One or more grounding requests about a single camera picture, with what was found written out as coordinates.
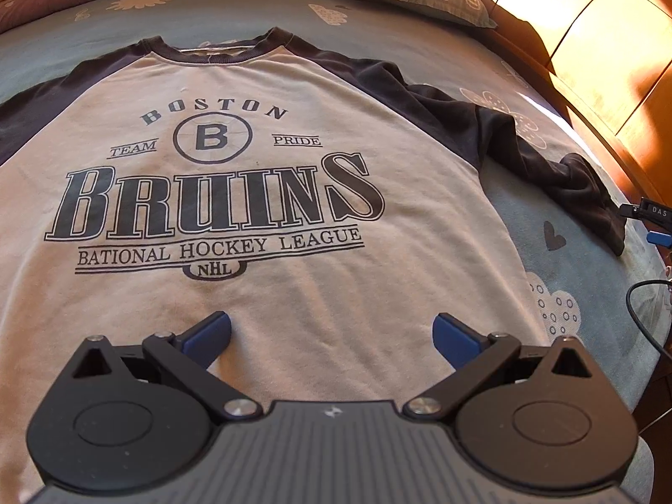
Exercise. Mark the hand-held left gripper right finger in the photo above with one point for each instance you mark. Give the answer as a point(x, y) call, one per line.
point(457, 344)

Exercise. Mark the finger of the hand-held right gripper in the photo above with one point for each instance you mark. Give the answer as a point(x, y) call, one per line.
point(625, 211)
point(660, 238)

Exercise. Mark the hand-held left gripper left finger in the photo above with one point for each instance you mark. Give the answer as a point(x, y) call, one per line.
point(207, 338)

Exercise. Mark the cream and black raglan sweatshirt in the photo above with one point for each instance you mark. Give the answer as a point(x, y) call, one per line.
point(262, 194)

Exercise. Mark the bed with blue floral sheet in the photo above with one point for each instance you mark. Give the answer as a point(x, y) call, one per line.
point(567, 283)

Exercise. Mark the wooden headboard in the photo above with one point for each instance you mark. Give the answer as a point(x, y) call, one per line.
point(604, 52)

